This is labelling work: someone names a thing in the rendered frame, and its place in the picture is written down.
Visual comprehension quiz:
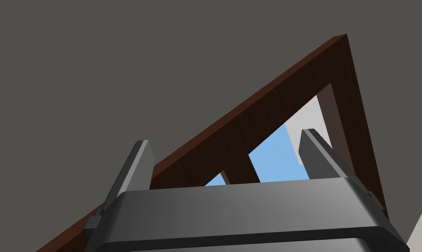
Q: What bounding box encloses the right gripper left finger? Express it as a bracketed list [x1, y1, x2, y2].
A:
[102, 140, 155, 212]

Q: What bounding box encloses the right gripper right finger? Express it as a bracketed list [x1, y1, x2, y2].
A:
[298, 128, 358, 181]

